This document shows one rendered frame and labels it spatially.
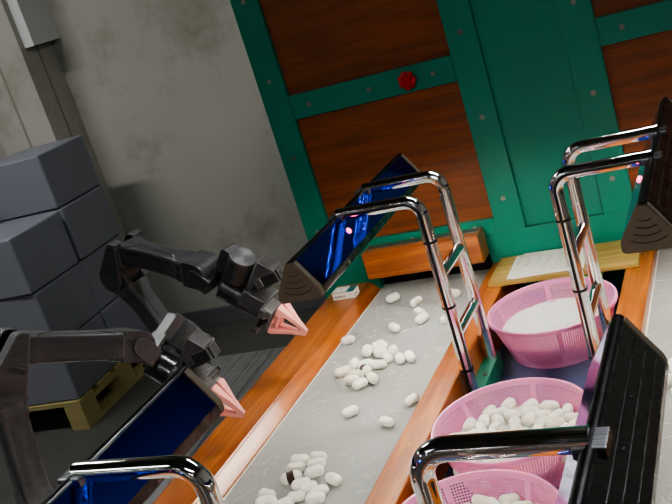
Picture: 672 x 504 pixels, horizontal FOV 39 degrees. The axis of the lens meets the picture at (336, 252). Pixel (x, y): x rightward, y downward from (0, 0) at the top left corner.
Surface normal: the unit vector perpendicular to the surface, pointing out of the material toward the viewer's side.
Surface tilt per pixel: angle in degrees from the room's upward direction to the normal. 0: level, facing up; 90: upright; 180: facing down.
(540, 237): 90
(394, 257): 90
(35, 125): 90
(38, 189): 90
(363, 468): 0
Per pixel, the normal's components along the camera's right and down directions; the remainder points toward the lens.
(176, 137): -0.30, 0.37
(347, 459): -0.29, -0.91
